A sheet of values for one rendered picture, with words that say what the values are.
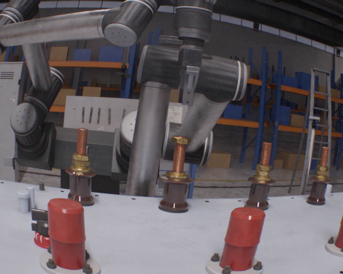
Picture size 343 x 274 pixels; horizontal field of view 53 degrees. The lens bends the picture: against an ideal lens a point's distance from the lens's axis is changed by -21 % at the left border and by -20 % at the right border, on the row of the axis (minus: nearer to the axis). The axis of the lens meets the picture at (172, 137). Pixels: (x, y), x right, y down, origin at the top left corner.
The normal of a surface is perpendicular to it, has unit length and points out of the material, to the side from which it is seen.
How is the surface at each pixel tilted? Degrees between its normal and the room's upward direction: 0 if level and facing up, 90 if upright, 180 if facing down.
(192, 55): 90
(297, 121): 90
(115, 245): 0
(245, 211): 4
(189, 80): 120
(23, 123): 60
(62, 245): 91
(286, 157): 90
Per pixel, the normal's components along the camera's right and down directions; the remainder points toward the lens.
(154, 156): 0.61, 0.18
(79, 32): -0.44, 0.59
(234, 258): -0.38, 0.08
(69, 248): 0.38, 0.16
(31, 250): 0.11, -0.99
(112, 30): -0.41, 0.77
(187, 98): 0.10, 0.13
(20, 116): 0.12, -0.38
